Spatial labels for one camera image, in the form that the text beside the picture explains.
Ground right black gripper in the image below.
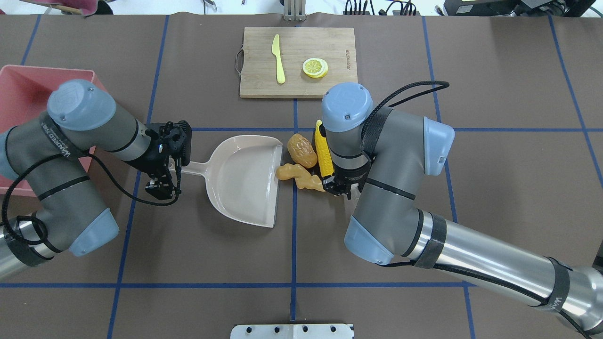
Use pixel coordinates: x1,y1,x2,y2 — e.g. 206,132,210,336
322,175,361,196

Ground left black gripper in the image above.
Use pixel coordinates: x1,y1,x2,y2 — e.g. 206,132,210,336
126,139,174,201

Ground yellow toy corn cob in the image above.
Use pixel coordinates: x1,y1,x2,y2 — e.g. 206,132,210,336
314,120,334,179

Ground tan toy ginger root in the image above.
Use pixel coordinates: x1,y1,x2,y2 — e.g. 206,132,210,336
276,163,325,192

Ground brown toy potato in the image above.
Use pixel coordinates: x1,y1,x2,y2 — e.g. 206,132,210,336
287,133,318,168

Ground beige plastic dustpan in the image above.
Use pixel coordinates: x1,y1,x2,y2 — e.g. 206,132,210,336
181,135,284,229

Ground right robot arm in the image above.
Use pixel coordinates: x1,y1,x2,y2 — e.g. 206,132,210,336
322,80,602,339

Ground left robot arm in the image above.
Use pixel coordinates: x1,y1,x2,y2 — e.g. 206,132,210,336
1,79,190,279

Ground pink plastic bin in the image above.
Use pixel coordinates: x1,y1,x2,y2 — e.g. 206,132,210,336
1,65,118,193

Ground yellow lemon slices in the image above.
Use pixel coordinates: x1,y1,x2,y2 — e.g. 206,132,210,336
302,57,329,79

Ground yellow plastic knife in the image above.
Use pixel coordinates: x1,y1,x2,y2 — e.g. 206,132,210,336
271,34,286,84

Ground wooden cutting board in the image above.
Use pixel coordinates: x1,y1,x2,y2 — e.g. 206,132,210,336
239,26,358,99

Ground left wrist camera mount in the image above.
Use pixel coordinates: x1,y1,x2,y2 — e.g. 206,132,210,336
145,120,192,167

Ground white metal base plate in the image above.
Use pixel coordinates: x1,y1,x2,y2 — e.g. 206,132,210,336
230,323,355,339

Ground aluminium frame post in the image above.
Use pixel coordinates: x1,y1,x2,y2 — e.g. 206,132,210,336
281,0,306,22

